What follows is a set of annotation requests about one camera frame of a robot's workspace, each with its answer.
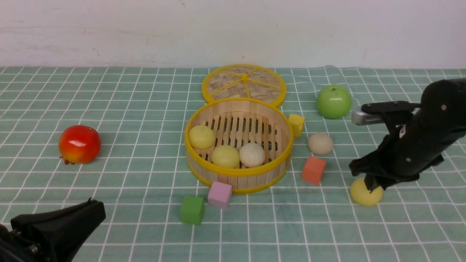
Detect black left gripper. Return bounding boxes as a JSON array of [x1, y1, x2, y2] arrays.
[[0, 198, 106, 262]]

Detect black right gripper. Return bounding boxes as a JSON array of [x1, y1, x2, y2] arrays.
[[349, 109, 445, 192]]

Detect yellow bun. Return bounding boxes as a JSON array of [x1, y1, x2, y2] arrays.
[[349, 178, 383, 207], [211, 145, 240, 168], [188, 125, 216, 150]]

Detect beige bun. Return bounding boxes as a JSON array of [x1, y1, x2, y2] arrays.
[[239, 143, 266, 168], [308, 132, 333, 155]]

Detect beige bun front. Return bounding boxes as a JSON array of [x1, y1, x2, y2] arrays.
[[239, 143, 266, 168]]

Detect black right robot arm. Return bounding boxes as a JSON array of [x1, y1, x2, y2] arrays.
[[349, 78, 466, 191]]

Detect bamboo steamer tray yellow rim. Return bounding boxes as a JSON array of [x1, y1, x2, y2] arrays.
[[184, 98, 294, 194]]

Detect woven bamboo steamer lid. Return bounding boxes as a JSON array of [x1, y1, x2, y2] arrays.
[[201, 64, 287, 108]]

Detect orange cube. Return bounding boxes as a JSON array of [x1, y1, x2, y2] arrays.
[[301, 156, 327, 186]]

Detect green apple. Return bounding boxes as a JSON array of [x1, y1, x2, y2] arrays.
[[316, 84, 352, 119]]

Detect red apple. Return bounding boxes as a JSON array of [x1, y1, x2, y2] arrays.
[[58, 125, 102, 165]]

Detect yellow cube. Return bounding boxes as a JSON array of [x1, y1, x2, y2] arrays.
[[288, 114, 305, 138]]

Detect green checkered tablecloth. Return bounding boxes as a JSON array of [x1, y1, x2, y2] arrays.
[[0, 66, 466, 262]]

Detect green cube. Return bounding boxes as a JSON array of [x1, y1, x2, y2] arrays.
[[179, 196, 205, 225]]

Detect pink cube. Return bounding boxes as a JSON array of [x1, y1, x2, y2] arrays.
[[208, 181, 232, 209]]

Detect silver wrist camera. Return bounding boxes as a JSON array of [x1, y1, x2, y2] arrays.
[[351, 106, 384, 126]]

